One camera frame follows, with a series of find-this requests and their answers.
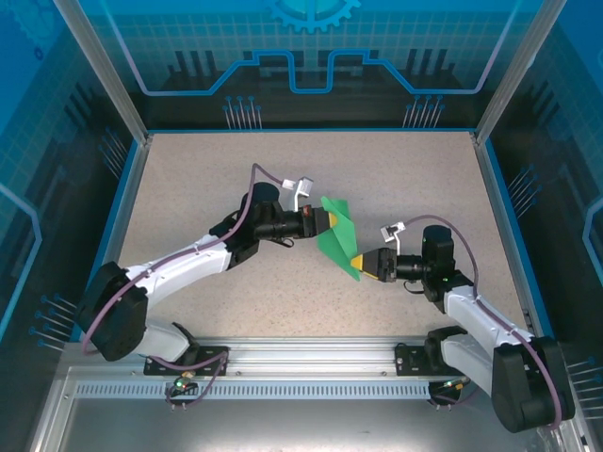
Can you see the aluminium mounting rail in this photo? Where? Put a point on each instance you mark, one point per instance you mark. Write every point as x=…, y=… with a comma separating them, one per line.
x=311, y=358

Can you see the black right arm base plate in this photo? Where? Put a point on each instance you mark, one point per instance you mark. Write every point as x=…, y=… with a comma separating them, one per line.
x=407, y=362

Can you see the aluminium frame post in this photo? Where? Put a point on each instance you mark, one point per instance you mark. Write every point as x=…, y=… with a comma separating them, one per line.
x=513, y=80
x=108, y=80

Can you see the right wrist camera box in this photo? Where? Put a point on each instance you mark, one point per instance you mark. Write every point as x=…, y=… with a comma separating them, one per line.
x=390, y=231

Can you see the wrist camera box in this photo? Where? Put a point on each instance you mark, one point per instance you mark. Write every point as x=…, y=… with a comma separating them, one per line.
x=305, y=186
x=390, y=231

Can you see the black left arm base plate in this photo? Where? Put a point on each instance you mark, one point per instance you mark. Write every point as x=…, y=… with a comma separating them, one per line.
x=155, y=369

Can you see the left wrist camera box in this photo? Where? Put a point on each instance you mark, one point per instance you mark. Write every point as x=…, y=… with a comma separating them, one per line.
x=305, y=186

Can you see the aluminium table side rail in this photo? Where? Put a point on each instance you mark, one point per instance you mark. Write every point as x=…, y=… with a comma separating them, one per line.
x=500, y=226
x=121, y=226

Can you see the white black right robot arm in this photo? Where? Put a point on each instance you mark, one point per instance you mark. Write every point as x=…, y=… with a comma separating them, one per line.
x=480, y=315

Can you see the sheet metal tray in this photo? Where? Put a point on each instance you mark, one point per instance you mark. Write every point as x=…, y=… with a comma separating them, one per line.
x=301, y=428

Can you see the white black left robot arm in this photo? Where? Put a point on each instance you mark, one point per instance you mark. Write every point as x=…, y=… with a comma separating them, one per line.
x=188, y=268

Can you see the green paper sheet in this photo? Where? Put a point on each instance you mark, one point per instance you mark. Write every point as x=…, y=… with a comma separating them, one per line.
x=341, y=237

